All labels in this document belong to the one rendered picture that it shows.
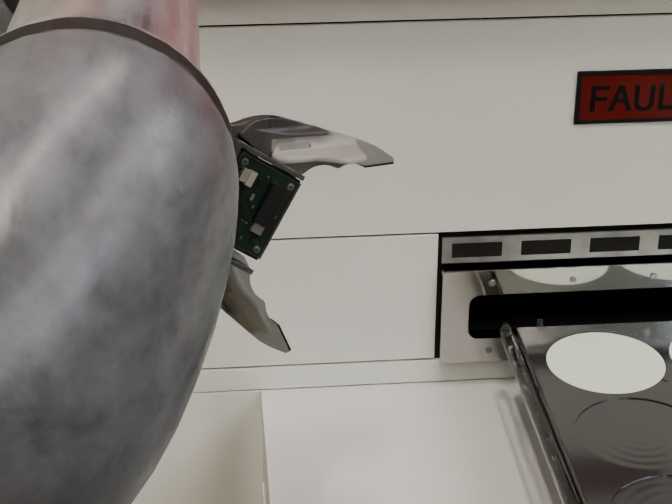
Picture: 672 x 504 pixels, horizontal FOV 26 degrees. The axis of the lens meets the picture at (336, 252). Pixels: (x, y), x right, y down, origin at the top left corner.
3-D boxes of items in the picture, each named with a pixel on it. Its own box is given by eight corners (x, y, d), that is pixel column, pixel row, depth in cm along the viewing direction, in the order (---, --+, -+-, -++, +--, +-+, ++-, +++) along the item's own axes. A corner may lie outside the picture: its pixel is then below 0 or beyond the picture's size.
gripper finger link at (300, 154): (423, 176, 97) (295, 200, 93) (384, 159, 102) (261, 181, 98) (421, 130, 96) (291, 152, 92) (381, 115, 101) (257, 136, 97)
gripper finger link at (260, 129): (331, 178, 98) (210, 199, 95) (321, 173, 100) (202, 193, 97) (326, 110, 97) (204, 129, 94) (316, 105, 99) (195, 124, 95)
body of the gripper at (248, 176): (258, 283, 92) (94, 201, 86) (212, 250, 99) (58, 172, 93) (316, 177, 91) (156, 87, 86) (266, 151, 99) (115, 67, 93)
